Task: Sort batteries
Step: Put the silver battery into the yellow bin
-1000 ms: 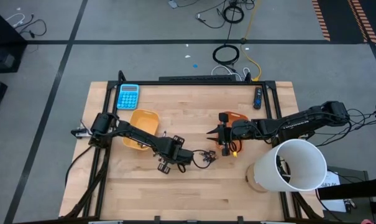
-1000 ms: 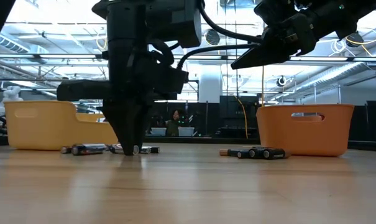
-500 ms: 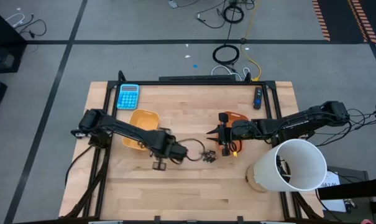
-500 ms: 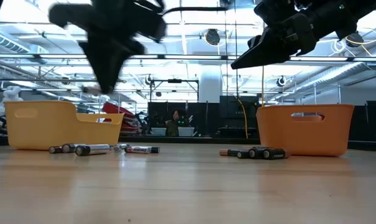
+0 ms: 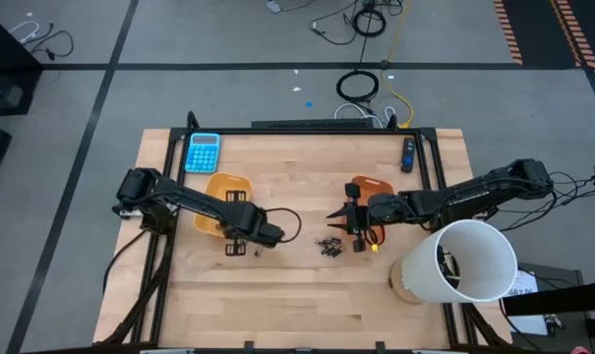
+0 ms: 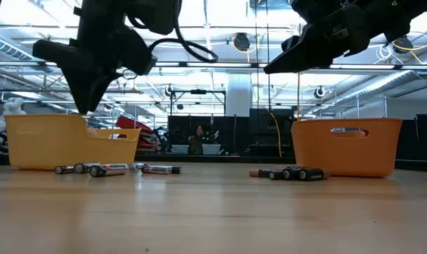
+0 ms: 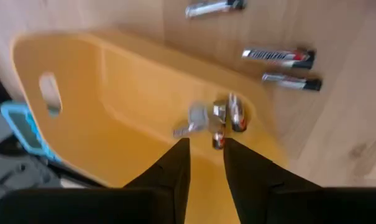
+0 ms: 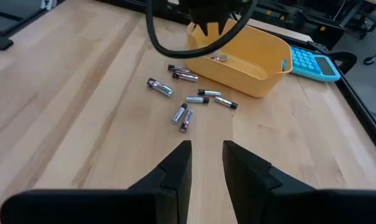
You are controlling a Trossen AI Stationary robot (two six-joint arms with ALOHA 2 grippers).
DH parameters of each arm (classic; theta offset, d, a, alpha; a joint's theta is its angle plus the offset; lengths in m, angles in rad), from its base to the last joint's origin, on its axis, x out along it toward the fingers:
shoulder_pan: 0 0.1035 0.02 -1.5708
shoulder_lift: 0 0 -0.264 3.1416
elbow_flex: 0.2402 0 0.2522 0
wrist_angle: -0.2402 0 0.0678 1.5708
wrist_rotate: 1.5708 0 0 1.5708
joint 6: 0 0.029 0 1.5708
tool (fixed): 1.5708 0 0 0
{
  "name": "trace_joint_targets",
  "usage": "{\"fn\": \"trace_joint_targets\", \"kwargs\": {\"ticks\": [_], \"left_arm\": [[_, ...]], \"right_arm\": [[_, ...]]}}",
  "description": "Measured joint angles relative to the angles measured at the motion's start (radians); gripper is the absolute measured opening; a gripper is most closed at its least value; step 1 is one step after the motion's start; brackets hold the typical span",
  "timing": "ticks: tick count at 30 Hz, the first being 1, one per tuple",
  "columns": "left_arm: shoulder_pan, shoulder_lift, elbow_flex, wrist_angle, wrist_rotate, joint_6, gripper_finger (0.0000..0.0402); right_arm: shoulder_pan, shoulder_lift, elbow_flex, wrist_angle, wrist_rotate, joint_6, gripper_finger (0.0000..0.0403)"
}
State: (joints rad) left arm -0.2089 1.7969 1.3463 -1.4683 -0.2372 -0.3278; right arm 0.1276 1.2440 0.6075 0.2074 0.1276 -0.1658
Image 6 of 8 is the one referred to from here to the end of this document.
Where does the black hanging cable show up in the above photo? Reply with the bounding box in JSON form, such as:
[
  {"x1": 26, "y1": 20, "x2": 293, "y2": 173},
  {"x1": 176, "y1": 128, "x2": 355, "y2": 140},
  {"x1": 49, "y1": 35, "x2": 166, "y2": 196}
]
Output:
[
  {"x1": 265, "y1": 0, "x2": 271, "y2": 112},
  {"x1": 254, "y1": 0, "x2": 260, "y2": 112}
]

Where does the black cabinet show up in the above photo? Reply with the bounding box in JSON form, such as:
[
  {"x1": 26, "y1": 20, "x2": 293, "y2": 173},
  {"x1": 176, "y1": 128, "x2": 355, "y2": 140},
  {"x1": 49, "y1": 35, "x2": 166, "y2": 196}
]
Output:
[{"x1": 248, "y1": 108, "x2": 295, "y2": 158}]

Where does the yellow plastic bin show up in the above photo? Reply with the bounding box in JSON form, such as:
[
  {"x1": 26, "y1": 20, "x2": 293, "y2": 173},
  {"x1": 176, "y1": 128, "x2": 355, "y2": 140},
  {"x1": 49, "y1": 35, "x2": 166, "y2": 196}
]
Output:
[{"x1": 4, "y1": 113, "x2": 142, "y2": 171}]

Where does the orange hanging cable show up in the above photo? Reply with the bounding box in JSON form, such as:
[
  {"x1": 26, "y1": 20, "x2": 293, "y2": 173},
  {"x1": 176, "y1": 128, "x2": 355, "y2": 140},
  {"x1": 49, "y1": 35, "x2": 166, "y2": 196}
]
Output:
[{"x1": 264, "y1": 107, "x2": 283, "y2": 158}]

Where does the white robot figure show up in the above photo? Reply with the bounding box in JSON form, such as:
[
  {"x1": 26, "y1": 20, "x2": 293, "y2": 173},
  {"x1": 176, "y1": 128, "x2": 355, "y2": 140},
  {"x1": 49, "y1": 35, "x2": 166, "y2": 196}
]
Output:
[{"x1": 0, "y1": 97, "x2": 28, "y2": 133}]

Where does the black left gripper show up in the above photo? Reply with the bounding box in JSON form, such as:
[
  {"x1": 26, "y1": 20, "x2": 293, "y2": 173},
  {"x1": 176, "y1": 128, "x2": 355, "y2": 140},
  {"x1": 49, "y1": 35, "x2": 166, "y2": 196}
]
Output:
[{"x1": 32, "y1": 20, "x2": 158, "y2": 115}]

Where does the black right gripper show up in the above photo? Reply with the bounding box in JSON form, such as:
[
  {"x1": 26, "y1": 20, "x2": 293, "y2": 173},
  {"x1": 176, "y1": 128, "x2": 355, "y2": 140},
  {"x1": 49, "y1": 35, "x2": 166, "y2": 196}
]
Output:
[{"x1": 263, "y1": 0, "x2": 412, "y2": 74}]

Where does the person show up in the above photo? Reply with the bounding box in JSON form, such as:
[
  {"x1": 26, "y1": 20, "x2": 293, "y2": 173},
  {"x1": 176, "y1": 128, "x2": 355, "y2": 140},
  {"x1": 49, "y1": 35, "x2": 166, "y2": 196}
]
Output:
[{"x1": 186, "y1": 123, "x2": 210, "y2": 155}]

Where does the orange plastic bin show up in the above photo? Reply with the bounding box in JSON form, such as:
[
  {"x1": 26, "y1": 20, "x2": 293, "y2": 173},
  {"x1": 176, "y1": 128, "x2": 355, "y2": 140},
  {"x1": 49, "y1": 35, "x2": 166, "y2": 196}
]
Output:
[{"x1": 291, "y1": 118, "x2": 404, "y2": 179}]

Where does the yellow hanging cord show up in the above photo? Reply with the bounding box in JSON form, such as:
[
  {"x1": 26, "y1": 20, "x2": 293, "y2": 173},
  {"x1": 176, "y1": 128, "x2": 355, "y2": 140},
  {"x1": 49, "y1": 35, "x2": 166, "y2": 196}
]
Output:
[{"x1": 296, "y1": 68, "x2": 302, "y2": 121}]

